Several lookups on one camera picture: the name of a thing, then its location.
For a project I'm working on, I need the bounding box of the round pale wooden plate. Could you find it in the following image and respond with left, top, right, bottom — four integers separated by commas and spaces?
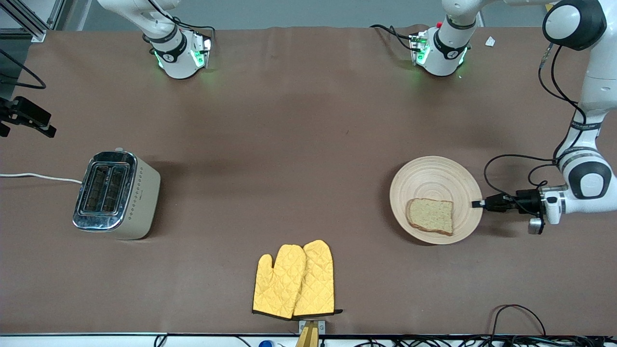
389, 155, 483, 245

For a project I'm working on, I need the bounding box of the slice of brown bread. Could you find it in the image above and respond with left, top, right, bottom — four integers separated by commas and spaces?
405, 198, 455, 237

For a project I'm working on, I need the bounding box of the cream and chrome toaster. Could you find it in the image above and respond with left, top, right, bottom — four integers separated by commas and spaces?
72, 147, 161, 240

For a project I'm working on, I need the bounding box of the brown table cover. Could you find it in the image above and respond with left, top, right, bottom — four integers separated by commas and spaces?
0, 24, 617, 336

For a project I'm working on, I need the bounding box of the yellow quilted oven mitt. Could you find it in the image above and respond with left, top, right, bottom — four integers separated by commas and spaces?
293, 240, 344, 318
253, 244, 307, 320

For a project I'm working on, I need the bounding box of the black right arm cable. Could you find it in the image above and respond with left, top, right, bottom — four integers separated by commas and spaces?
0, 48, 47, 91

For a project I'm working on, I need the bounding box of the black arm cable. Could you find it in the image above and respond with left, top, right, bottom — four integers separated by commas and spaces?
483, 43, 586, 218
0, 48, 47, 91

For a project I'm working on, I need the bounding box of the white toaster power cable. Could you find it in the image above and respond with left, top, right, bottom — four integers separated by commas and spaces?
0, 172, 83, 185

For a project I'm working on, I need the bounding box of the aluminium frame profile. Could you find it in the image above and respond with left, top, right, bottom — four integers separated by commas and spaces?
0, 0, 66, 43

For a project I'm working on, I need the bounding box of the black looped cable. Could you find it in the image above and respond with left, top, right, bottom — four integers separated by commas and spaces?
489, 304, 548, 338

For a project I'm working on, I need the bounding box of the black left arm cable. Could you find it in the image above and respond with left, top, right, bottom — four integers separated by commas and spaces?
483, 43, 586, 218

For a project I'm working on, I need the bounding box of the black cable bundle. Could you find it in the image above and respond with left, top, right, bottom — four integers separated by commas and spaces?
357, 335, 617, 347

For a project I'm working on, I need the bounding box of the black right base cable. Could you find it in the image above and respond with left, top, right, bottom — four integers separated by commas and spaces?
146, 0, 216, 39

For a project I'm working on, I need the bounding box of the black base cable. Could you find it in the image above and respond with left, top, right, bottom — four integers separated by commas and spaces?
146, 0, 216, 39
370, 24, 420, 52

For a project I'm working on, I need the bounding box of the black left base cable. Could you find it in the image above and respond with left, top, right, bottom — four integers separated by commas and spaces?
370, 24, 420, 52

